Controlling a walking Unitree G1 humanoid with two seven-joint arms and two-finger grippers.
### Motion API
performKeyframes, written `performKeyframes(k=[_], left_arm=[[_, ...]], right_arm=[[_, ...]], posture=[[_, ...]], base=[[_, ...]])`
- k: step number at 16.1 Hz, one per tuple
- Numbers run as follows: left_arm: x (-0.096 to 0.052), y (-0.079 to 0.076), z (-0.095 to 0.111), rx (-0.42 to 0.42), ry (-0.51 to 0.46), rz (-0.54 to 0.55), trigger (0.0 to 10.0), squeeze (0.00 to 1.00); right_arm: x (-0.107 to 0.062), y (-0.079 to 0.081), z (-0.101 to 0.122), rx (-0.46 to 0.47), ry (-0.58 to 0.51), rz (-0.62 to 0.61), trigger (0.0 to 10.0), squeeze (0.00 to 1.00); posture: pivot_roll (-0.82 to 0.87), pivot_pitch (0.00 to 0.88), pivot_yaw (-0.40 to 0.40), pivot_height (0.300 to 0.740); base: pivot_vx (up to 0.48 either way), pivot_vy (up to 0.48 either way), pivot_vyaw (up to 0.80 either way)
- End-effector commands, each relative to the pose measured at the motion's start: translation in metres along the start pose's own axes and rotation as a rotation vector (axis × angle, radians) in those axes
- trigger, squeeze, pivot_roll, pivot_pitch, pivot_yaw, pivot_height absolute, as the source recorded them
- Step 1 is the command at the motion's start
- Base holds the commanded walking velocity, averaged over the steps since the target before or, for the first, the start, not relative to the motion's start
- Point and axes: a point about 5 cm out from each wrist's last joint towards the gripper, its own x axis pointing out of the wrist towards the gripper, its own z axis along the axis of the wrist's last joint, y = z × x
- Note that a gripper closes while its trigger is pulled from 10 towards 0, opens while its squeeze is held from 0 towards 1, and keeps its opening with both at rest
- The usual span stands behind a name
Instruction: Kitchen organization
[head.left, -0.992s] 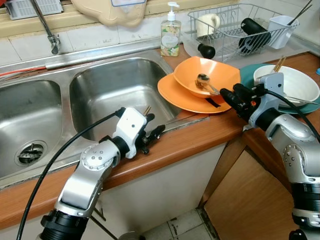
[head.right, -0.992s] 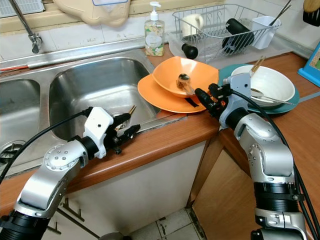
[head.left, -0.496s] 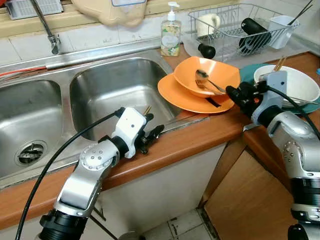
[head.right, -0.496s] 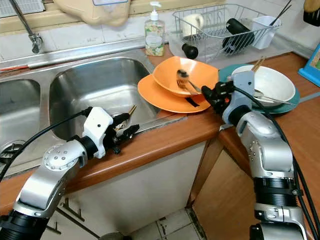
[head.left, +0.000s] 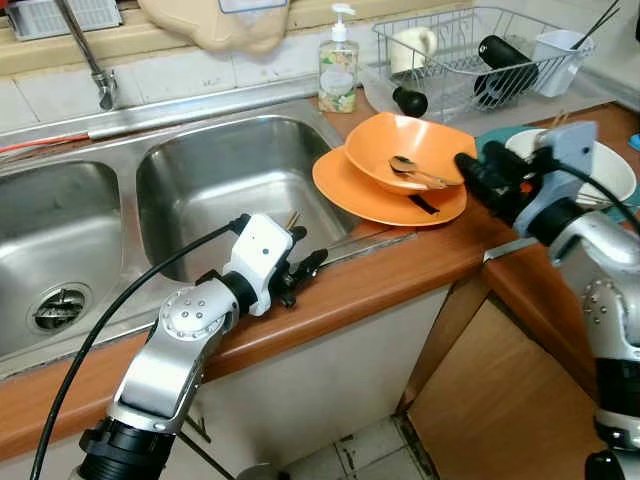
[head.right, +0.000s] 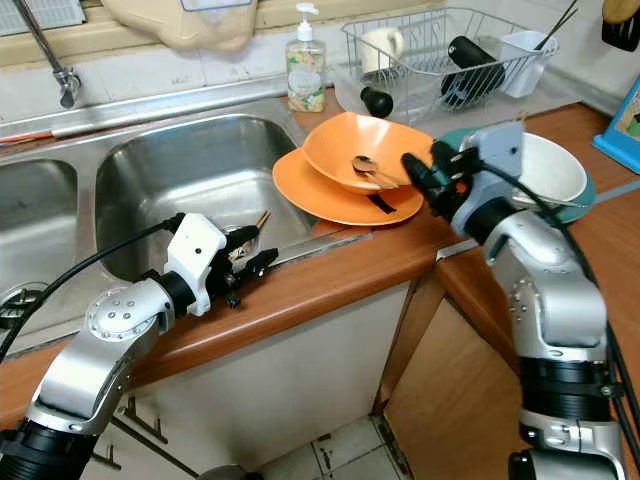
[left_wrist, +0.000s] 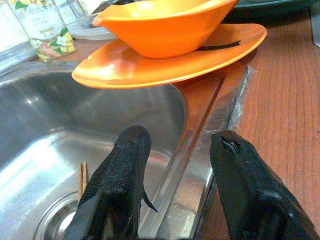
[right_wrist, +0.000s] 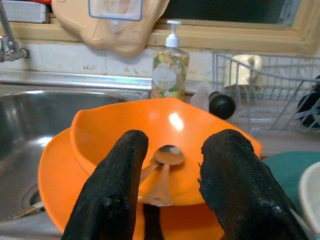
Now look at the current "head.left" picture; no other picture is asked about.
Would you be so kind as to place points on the green patterned wooden chopstick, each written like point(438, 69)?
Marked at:
point(296, 218)
point(290, 222)

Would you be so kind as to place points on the orange plastic bowl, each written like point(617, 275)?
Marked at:
point(420, 140)

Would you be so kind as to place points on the orange plastic plate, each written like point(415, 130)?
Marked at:
point(345, 195)

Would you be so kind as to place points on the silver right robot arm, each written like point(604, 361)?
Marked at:
point(610, 300)

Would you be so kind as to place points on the teal plate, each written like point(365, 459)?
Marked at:
point(492, 140)

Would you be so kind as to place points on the long black strip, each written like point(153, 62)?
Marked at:
point(425, 205)

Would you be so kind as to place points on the gold metal spoon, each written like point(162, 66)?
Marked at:
point(402, 163)

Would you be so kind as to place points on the stainless steel double sink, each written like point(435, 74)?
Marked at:
point(230, 180)

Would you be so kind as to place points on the black bottle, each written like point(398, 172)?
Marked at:
point(505, 65)

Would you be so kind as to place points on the black round cap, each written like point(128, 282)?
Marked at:
point(410, 102)

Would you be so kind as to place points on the white ceramic bowl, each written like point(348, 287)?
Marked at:
point(610, 170)

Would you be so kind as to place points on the white cabinet front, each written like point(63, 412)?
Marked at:
point(330, 370)

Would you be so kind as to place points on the white cutlery holder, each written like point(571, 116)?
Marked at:
point(560, 65)

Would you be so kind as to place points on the blue box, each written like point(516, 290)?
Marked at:
point(634, 142)

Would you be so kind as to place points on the white mug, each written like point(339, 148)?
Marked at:
point(412, 50)

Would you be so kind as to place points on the thin dark utensil stick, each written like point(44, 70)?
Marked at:
point(597, 24)

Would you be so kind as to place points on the clear soap pump bottle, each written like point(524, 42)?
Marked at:
point(338, 75)

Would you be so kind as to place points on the grey robot foot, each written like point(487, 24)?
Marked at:
point(265, 472)

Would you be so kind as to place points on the brown wooden cabinet door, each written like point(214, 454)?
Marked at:
point(500, 390)

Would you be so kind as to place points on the beige cloth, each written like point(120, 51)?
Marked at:
point(220, 30)

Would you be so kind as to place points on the metal sink drain strainer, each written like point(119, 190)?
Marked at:
point(60, 308)

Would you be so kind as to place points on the metal sink faucet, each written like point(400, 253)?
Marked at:
point(103, 90)

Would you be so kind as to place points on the white slatted basket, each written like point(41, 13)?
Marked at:
point(60, 15)

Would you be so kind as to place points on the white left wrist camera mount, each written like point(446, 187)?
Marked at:
point(258, 250)

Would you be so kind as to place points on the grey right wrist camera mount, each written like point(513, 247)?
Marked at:
point(572, 150)

